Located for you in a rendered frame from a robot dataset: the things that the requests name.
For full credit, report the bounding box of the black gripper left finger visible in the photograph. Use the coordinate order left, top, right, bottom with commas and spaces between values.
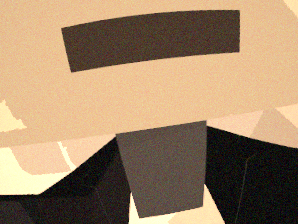
0, 137, 132, 224

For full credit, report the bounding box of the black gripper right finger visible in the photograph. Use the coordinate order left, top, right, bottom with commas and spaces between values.
205, 125, 298, 224

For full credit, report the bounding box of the black two-prong plug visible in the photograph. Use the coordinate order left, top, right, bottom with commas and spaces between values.
114, 120, 208, 218

